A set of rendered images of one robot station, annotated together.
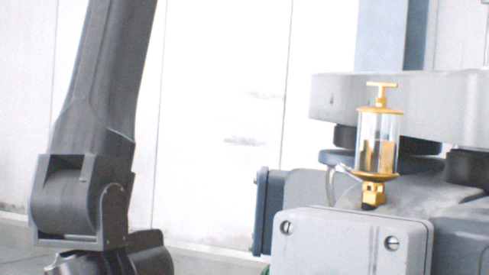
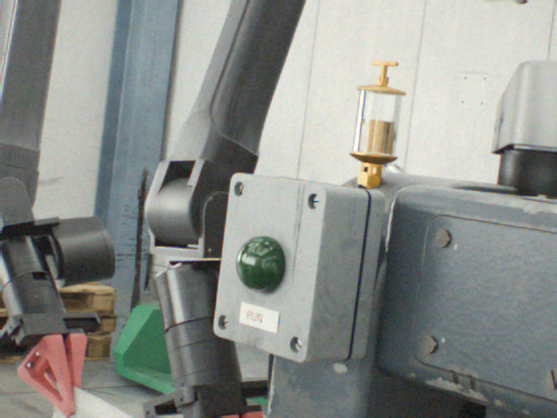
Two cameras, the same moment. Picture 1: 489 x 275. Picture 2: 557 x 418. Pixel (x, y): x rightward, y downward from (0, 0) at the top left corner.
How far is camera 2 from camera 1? 27 cm
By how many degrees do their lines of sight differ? 20
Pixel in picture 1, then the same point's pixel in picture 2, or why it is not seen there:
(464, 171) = (504, 169)
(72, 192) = (179, 197)
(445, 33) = not seen: outside the picture
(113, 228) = (218, 237)
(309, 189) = not seen: hidden behind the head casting
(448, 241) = (403, 215)
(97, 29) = (229, 37)
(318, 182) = not seen: hidden behind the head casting
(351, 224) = (285, 182)
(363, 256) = (291, 214)
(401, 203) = (395, 186)
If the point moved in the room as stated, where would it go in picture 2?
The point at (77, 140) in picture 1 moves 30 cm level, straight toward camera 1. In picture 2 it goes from (193, 146) to (68, 134)
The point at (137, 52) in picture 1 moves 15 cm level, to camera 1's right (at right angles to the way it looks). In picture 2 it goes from (269, 62) to (439, 78)
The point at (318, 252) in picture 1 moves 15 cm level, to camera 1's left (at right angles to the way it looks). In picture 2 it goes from (260, 211) to (17, 177)
